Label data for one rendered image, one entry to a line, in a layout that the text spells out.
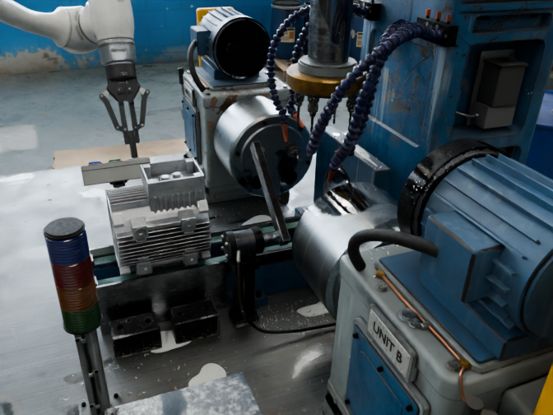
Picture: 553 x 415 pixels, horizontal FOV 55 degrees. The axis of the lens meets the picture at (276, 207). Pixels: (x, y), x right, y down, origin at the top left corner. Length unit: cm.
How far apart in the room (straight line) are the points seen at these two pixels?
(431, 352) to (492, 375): 7
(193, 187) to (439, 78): 56
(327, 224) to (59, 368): 63
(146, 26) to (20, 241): 521
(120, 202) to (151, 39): 563
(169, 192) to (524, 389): 75
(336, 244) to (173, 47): 595
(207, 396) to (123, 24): 91
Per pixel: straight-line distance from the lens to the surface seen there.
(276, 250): 128
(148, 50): 675
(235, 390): 97
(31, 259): 160
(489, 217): 69
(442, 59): 118
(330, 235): 99
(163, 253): 116
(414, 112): 128
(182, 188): 115
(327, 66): 117
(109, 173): 141
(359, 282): 82
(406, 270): 83
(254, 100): 155
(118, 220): 113
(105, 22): 144
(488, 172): 73
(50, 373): 124
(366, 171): 123
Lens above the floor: 164
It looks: 29 degrees down
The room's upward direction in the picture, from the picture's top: 1 degrees clockwise
